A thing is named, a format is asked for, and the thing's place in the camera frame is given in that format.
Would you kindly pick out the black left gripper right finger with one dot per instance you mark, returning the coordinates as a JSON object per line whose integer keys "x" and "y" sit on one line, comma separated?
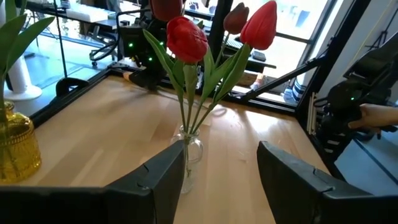
{"x": 292, "y": 186}

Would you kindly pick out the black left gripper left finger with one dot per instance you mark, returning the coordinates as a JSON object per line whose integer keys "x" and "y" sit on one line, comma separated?
{"x": 155, "y": 183}

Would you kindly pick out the peach artificial tulip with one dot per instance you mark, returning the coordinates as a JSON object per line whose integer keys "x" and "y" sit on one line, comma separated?
{"x": 127, "y": 75}

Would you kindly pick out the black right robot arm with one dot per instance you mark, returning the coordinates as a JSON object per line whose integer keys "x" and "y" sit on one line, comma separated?
{"x": 136, "y": 40}

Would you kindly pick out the clear ribbed glass vase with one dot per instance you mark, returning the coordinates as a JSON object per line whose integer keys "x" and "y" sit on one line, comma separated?
{"x": 194, "y": 152}

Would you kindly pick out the yellow glass vase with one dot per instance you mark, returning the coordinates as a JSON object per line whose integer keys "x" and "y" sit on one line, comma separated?
{"x": 17, "y": 146}

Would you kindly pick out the white rods bundle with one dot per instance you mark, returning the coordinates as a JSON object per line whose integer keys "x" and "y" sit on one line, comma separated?
{"x": 311, "y": 115}

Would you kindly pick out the black table clamp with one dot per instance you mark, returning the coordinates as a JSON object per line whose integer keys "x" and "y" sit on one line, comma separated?
{"x": 62, "y": 85}

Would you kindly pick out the white keyboard box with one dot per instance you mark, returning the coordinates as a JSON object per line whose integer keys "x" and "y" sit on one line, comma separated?
{"x": 87, "y": 13}

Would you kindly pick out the blue white striped object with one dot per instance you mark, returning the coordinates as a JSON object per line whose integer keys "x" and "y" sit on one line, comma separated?
{"x": 293, "y": 93}

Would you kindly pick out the thin black pole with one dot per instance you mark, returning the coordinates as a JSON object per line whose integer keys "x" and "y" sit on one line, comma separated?
{"x": 60, "y": 40}

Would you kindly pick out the wicker basket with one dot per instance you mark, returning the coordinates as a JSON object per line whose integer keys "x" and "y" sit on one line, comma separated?
{"x": 247, "y": 79}

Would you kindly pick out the person's hand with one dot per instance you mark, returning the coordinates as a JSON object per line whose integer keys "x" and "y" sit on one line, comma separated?
{"x": 373, "y": 116}

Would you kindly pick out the small black device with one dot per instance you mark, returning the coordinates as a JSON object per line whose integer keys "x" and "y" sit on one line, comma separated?
{"x": 259, "y": 56}

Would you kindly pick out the black desk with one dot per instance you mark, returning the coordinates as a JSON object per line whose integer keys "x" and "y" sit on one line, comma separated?
{"x": 261, "y": 67}

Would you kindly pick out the black table frame rail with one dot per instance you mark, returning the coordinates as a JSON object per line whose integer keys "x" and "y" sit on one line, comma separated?
{"x": 99, "y": 77}

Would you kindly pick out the black vertical frame post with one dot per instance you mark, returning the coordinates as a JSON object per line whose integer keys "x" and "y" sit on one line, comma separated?
{"x": 217, "y": 34}

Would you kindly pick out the black diagonal frame brace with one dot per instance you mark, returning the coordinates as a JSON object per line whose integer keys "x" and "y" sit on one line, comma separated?
{"x": 280, "y": 79}

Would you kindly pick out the white pedestal base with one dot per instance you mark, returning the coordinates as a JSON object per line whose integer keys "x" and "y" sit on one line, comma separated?
{"x": 20, "y": 81}

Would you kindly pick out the thick black frame post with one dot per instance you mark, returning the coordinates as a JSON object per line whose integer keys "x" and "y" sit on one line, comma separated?
{"x": 342, "y": 34}

